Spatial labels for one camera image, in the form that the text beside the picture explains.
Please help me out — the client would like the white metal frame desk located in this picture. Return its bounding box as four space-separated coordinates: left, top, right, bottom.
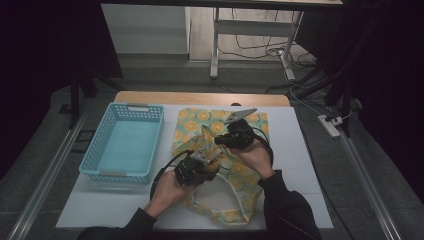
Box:
101 0 344 81

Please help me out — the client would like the white power strip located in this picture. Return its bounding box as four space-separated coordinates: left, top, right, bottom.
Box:
317 114 343 139

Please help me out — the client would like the left hand-held gripper black cable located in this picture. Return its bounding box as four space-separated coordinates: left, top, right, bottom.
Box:
149 149 195 202

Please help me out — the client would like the black curtain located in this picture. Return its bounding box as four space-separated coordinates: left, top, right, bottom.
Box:
296 0 424 204
0 0 124 178

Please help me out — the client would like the person's right hand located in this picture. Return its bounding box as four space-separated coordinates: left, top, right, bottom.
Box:
229 138 276 182

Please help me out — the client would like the hand-held gripper black cable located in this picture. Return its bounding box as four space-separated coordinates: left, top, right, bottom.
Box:
149 149 195 202
250 126 275 168

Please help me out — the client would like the white cabinet panel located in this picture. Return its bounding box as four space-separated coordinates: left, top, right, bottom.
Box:
101 3 191 55

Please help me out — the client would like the person's left hand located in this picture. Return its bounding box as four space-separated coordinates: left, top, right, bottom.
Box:
143 170 198 219

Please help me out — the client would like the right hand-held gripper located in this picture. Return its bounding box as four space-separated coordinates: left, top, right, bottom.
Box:
214 107 258 150

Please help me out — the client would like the wooden table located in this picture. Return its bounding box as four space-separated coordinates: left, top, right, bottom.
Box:
113 90 291 108

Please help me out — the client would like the black metal stand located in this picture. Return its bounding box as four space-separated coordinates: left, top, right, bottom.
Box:
293 29 371 138
67 71 116 130

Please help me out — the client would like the right hand-held gripper black cable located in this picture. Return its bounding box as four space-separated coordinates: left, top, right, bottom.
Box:
250 126 275 168

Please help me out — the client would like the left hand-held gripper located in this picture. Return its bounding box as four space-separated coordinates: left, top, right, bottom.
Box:
173 146 218 187

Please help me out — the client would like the citrus print tote bag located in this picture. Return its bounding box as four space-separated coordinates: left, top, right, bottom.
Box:
171 107 270 225

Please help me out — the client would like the aluminium floor rail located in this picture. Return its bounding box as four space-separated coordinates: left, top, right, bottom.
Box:
336 129 405 240
6 99 92 240

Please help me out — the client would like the light blue plastic basket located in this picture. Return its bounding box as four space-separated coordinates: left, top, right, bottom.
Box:
78 102 165 185

